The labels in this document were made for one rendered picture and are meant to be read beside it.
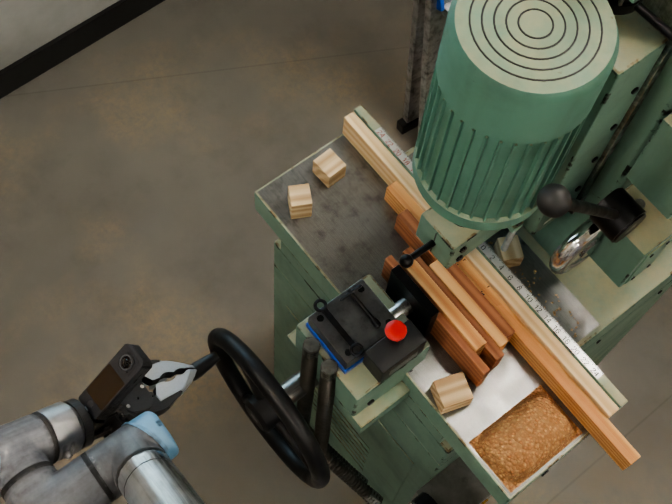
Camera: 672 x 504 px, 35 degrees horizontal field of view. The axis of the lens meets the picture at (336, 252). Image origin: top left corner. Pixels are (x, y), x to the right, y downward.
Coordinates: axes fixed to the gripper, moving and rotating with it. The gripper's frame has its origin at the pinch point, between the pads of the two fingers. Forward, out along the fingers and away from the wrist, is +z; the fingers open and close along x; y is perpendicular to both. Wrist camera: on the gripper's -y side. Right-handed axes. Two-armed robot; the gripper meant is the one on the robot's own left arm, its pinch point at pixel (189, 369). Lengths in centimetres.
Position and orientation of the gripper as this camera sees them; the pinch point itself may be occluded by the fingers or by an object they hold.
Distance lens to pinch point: 161.5
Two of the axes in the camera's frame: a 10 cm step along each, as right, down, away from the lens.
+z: 6.9, -2.6, 6.7
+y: -3.8, 6.6, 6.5
